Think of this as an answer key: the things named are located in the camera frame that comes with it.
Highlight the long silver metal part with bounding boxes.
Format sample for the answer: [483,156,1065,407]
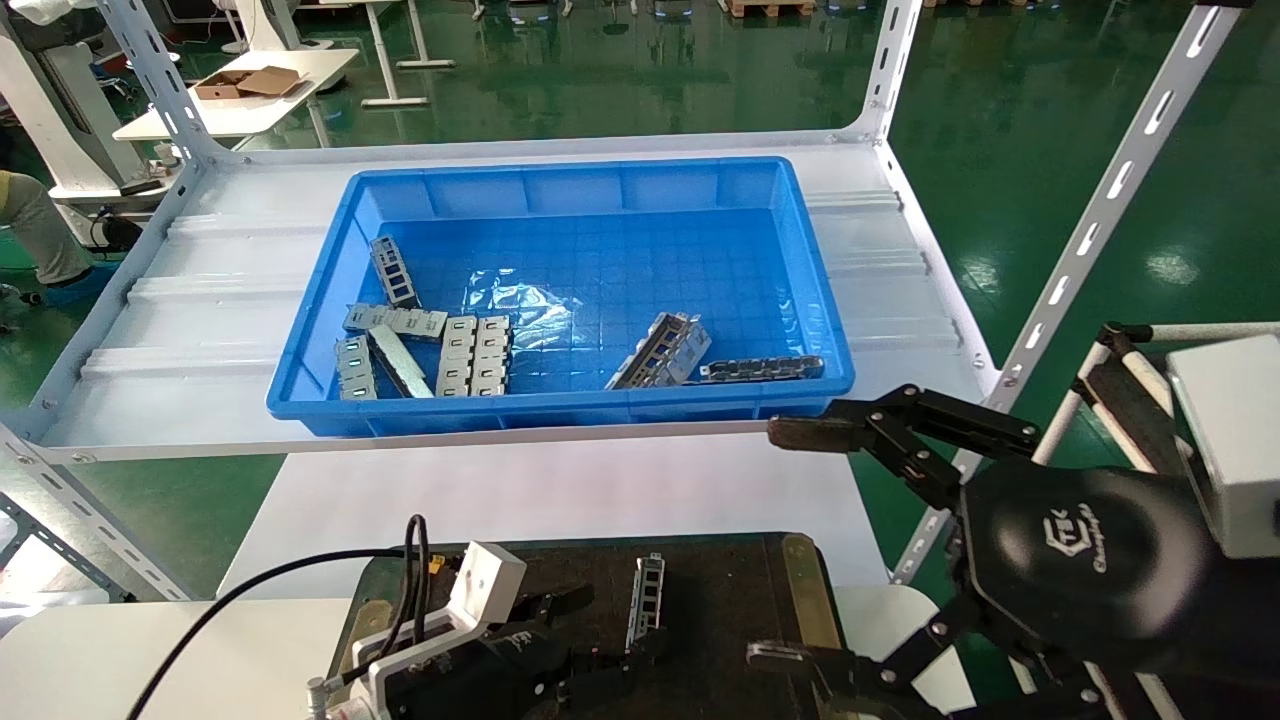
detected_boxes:
[626,553,666,651]

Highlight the black flat container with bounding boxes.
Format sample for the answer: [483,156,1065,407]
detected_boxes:
[318,532,861,720]

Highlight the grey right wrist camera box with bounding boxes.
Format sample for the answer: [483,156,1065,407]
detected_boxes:
[1168,335,1280,559]

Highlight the brown cardboard box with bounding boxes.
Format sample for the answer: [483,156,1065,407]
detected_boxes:
[195,66,306,100]

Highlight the white desk frame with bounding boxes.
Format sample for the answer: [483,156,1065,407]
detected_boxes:
[355,0,456,107]

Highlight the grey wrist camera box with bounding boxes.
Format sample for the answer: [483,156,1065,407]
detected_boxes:
[350,541,528,720]
[1168,335,1280,559]

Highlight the white tube cart black pads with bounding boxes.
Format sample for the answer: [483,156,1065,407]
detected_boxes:
[1010,322,1280,720]

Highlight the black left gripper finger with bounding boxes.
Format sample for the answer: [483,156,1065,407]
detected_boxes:
[747,590,1101,720]

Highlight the dark narrow metal strip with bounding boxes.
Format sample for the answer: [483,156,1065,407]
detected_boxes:
[698,355,827,384]

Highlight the metal bracket pile left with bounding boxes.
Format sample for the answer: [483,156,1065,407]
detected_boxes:
[366,324,436,399]

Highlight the wide silver metal cage part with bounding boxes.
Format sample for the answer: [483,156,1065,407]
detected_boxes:
[605,312,713,391]

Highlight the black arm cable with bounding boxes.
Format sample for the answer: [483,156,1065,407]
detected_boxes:
[125,514,432,720]

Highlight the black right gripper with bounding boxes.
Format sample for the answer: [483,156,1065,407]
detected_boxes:
[955,465,1280,691]

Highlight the slotted silver metal part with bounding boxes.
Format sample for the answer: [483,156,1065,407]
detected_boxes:
[436,315,479,397]
[471,315,513,396]

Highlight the white background table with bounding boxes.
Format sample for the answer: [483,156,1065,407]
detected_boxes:
[112,47,361,142]

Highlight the white metal shelf rack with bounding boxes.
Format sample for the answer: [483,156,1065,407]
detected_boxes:
[0,0,1256,603]

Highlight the person in yellow coat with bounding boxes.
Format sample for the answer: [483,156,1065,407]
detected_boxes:
[0,170,98,306]

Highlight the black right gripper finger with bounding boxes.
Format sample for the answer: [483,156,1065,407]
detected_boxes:
[768,385,1041,511]

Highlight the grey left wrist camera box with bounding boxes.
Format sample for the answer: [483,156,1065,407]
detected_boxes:
[350,541,528,720]

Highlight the clear plastic film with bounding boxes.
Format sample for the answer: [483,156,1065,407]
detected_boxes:
[465,268,576,351]

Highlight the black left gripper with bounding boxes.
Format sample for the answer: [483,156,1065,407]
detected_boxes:
[385,585,672,720]

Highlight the white background machine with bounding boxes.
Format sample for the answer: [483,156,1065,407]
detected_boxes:
[0,0,186,249]

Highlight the blue plastic bin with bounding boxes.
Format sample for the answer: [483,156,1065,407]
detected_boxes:
[267,156,857,438]

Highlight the small perforated metal part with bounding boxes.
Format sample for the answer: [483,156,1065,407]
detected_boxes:
[370,235,421,308]

